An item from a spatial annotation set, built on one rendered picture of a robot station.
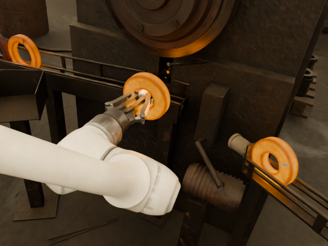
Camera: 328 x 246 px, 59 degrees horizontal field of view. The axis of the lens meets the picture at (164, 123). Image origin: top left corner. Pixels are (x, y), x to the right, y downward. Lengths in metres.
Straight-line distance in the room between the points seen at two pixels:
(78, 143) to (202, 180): 0.58
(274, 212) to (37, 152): 1.55
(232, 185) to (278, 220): 0.74
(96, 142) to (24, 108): 0.71
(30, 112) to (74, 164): 0.84
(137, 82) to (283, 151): 0.47
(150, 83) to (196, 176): 0.41
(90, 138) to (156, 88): 0.30
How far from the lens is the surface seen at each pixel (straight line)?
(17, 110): 1.30
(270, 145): 0.93
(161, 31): 0.94
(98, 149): 0.62
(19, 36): 1.54
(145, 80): 0.86
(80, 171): 0.44
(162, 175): 0.57
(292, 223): 1.81
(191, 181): 1.09
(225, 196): 1.08
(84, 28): 1.36
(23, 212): 1.68
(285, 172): 0.92
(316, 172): 2.23
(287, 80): 1.09
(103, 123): 0.70
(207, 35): 0.98
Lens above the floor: 1.27
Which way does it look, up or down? 34 degrees down
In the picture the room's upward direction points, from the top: 7 degrees clockwise
